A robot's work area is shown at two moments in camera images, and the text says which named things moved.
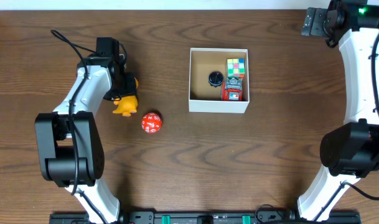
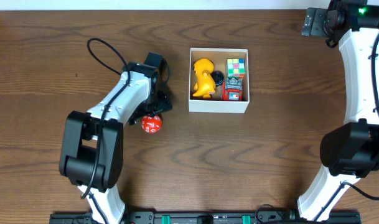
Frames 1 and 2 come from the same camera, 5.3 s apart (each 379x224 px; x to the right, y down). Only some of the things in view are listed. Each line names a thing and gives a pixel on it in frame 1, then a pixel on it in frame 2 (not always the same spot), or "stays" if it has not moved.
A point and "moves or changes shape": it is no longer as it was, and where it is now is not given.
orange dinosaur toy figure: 127,104 moves or changes shape
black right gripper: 315,22 stays
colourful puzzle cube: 236,68 stays
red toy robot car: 231,89 stays
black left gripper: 128,88 to 161,104
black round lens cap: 215,79 stays
